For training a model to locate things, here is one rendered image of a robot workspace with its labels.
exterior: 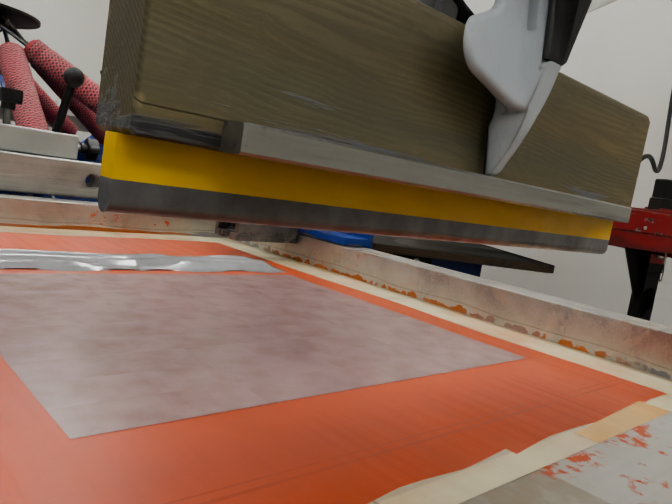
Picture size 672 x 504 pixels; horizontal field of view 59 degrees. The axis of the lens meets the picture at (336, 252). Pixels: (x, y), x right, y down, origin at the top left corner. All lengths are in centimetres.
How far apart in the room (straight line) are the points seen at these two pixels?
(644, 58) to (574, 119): 215
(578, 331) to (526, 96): 31
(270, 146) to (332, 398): 17
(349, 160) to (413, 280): 45
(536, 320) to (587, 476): 38
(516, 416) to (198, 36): 26
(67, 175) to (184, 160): 70
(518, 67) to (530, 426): 18
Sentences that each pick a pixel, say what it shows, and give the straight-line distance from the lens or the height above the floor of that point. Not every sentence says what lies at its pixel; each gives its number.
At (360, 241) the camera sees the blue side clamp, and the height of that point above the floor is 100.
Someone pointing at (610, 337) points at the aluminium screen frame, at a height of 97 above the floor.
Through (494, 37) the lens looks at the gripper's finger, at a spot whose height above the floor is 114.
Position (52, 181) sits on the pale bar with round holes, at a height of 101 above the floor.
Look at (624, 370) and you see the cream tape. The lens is 53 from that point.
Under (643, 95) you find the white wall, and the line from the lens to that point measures 248.
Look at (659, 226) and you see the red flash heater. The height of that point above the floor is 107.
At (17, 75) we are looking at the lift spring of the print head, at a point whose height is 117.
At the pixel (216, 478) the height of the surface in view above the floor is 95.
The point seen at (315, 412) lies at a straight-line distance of 30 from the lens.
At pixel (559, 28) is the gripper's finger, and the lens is 30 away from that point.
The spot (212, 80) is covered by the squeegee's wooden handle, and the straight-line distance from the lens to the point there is 20.
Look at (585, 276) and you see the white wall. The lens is 247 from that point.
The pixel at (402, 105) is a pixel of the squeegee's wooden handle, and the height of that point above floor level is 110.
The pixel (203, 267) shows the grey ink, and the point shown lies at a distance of 64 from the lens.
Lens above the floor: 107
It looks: 7 degrees down
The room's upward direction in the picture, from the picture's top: 9 degrees clockwise
